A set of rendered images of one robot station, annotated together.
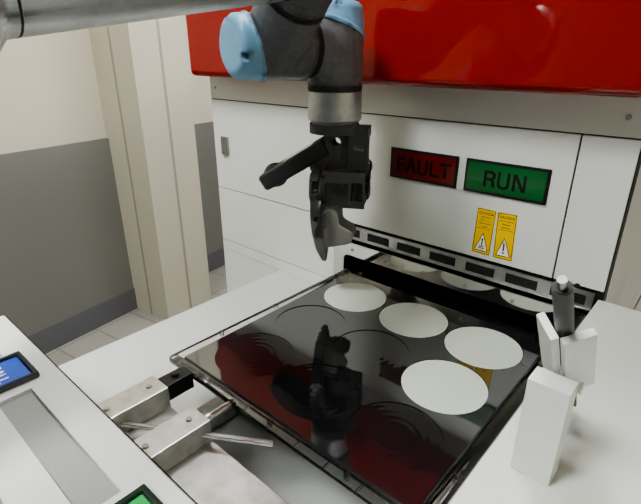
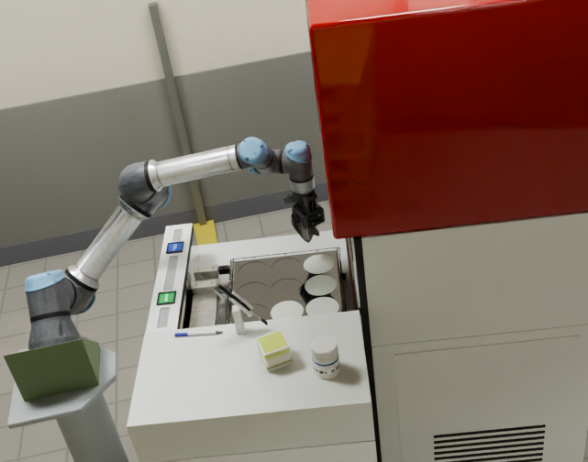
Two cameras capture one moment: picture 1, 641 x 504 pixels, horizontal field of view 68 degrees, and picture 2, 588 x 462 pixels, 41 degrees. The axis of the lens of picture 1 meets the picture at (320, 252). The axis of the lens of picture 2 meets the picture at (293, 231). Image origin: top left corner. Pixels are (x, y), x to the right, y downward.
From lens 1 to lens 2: 2.10 m
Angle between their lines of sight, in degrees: 47
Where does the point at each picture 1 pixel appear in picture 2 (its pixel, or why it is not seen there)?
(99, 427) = (181, 273)
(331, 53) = (286, 170)
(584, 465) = (250, 336)
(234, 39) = not seen: hidden behind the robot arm
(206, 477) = (206, 301)
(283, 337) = (269, 269)
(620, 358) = (314, 326)
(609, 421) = not seen: hidden behind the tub
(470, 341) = (322, 303)
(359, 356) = (280, 289)
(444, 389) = (284, 313)
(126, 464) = (178, 285)
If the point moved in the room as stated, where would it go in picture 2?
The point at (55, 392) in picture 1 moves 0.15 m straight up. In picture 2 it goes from (182, 258) to (171, 221)
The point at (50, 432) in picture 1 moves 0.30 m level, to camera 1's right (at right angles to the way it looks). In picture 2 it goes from (173, 269) to (231, 309)
